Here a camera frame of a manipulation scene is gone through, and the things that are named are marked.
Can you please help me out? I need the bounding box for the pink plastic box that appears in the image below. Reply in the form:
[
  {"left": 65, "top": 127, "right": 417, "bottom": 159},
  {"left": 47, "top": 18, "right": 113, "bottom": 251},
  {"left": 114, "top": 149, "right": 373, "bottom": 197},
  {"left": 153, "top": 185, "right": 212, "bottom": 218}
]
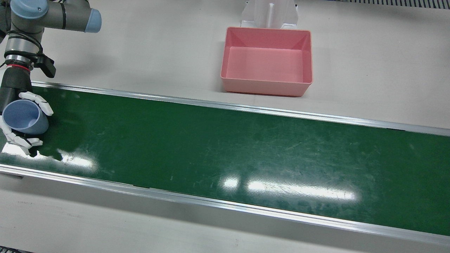
[{"left": 220, "top": 27, "right": 314, "bottom": 97}]

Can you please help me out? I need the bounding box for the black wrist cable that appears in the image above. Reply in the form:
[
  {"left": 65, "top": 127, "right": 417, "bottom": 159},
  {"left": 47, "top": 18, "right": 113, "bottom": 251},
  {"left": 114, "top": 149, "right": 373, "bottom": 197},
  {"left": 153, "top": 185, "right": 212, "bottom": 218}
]
[{"left": 0, "top": 30, "right": 44, "bottom": 68}]

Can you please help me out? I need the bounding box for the blue plastic cup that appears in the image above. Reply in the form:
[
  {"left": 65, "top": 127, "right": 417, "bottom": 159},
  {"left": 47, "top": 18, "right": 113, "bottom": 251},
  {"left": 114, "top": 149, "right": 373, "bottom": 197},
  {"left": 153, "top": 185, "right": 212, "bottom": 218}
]
[{"left": 2, "top": 99, "right": 50, "bottom": 135}]

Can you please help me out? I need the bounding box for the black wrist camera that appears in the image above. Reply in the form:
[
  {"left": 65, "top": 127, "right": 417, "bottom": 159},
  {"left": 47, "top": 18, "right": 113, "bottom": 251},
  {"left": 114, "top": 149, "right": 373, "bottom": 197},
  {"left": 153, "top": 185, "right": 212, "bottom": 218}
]
[{"left": 33, "top": 54, "right": 57, "bottom": 79}]

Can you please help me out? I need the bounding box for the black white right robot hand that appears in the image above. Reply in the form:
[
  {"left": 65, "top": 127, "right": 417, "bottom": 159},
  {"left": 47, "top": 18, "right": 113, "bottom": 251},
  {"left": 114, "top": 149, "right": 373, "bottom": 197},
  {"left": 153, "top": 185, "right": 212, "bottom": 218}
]
[{"left": 0, "top": 64, "right": 54, "bottom": 157}]

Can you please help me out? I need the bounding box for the translucent white mounting stand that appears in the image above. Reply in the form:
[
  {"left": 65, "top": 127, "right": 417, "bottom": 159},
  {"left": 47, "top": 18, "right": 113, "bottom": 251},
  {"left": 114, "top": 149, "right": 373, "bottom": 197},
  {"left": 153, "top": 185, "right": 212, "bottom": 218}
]
[{"left": 241, "top": 0, "right": 299, "bottom": 29}]

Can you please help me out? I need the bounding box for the green conveyor belt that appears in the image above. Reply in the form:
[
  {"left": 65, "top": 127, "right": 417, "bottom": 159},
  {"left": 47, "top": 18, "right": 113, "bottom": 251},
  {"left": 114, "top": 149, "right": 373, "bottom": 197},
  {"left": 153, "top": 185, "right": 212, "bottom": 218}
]
[{"left": 0, "top": 81, "right": 450, "bottom": 246}]

